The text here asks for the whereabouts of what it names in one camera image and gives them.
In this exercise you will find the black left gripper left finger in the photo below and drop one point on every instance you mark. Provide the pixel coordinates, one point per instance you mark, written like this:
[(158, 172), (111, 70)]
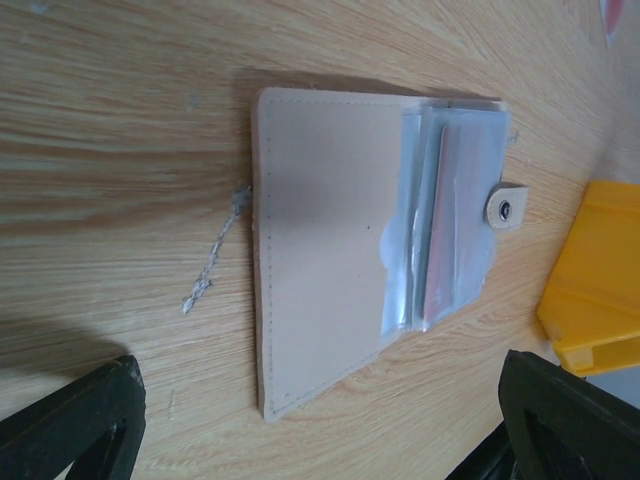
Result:
[(90, 429)]

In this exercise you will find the small yellow bin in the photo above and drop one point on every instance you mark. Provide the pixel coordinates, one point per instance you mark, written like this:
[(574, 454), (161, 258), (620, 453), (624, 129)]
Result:
[(590, 306)]

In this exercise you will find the white card with red circle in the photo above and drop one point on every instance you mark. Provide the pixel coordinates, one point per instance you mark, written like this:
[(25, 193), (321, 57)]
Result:
[(620, 22)]

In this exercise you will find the beige leather card holder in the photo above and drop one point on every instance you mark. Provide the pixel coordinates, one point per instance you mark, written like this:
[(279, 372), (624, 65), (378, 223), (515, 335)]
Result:
[(373, 215)]

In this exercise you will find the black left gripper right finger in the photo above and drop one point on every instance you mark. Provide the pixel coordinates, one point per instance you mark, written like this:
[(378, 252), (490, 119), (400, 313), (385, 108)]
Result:
[(555, 426)]

